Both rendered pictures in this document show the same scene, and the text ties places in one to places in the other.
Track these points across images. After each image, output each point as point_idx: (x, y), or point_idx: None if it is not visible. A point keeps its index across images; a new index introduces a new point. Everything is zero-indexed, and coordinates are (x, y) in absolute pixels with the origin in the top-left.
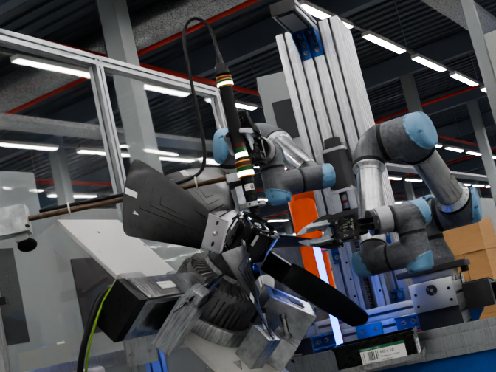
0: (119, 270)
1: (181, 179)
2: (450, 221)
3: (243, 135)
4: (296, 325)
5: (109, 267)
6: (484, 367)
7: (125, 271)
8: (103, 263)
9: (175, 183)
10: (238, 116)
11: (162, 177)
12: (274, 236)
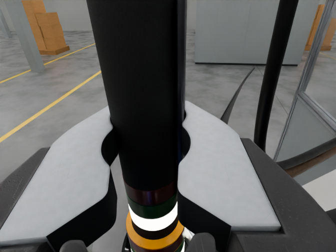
0: (317, 191)
1: (297, 157)
2: None
3: (115, 157)
4: None
5: (318, 178)
6: None
7: (318, 199)
8: (327, 173)
9: (221, 117)
10: (94, 37)
11: (229, 102)
12: (125, 237)
